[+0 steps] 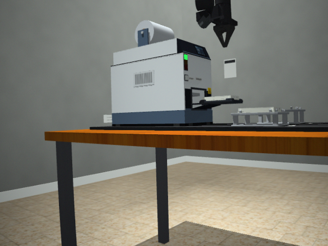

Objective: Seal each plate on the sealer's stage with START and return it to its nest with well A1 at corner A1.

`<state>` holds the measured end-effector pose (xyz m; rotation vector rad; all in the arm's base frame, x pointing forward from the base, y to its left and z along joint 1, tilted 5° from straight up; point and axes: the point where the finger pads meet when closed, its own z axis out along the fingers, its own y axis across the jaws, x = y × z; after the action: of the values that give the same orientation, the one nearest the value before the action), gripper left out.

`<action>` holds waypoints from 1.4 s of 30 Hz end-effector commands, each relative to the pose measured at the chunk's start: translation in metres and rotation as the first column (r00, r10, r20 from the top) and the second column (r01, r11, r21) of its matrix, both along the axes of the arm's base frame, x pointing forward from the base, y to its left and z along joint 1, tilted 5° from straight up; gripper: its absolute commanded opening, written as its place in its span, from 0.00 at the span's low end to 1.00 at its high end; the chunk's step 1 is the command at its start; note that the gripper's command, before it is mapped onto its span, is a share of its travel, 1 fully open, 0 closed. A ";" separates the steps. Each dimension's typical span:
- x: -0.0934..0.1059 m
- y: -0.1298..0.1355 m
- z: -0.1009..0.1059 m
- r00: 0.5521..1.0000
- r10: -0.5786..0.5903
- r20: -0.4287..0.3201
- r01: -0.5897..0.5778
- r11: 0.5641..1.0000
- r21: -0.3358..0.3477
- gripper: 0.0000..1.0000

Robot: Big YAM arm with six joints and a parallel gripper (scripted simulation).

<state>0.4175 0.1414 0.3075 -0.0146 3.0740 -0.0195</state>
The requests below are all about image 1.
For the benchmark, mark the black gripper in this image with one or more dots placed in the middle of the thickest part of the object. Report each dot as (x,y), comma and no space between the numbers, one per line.
(224,23)

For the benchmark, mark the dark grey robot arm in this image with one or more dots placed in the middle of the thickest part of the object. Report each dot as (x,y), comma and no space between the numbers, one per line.
(208,10)

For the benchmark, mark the white cylinder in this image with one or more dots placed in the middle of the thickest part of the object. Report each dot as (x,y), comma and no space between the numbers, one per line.
(157,33)

